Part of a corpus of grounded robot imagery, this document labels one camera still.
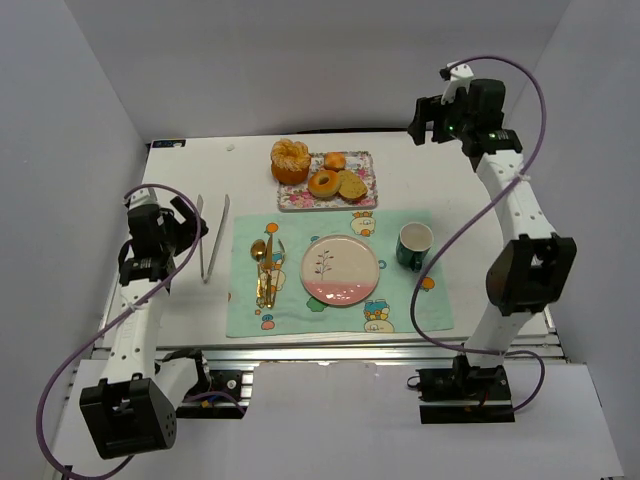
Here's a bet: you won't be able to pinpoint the aluminium frame rail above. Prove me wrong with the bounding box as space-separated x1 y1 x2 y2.
88 301 566 408

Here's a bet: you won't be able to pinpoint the pink white ceramic plate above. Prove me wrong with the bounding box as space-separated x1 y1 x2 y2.
300 235 380 307

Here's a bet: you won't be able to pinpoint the floral rectangular tray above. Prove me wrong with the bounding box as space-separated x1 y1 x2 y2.
276 151 378 212

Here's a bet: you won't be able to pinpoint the gold spoon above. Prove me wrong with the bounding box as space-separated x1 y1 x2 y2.
250 239 266 304

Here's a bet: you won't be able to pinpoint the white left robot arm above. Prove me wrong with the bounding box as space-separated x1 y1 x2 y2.
79 187 198 459

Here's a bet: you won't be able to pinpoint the gold knife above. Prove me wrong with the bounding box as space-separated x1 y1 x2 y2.
263 233 273 308

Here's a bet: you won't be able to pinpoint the small round bun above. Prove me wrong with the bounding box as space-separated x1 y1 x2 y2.
323 152 346 172

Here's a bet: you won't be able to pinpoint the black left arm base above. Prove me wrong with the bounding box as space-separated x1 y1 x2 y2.
155 347 247 420

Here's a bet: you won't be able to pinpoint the brown bread slice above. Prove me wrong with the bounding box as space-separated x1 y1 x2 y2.
338 170 368 202

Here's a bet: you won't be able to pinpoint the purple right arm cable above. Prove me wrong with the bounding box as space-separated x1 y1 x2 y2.
409 55 548 418

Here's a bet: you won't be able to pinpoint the green ceramic mug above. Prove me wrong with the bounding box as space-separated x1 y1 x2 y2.
396 222 434 272

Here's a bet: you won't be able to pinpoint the glazed ring donut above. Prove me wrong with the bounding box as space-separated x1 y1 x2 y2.
308 170 340 198

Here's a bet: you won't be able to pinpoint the silver metal tongs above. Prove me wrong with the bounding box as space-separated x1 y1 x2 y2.
198 194 231 284

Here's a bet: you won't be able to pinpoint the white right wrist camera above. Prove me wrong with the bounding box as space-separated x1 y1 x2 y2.
439 62 475 105

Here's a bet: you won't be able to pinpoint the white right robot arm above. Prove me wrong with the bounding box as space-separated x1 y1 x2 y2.
408 79 577 370

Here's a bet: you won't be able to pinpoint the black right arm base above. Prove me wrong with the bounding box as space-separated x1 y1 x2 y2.
407 366 515 425

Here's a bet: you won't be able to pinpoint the green cartoon placemat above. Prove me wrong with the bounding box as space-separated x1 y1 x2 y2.
226 210 454 338

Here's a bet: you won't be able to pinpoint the blue label sticker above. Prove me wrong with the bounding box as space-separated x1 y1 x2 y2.
151 139 186 149

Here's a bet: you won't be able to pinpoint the orange bundt cake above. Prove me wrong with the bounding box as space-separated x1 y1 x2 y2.
270 138 311 185

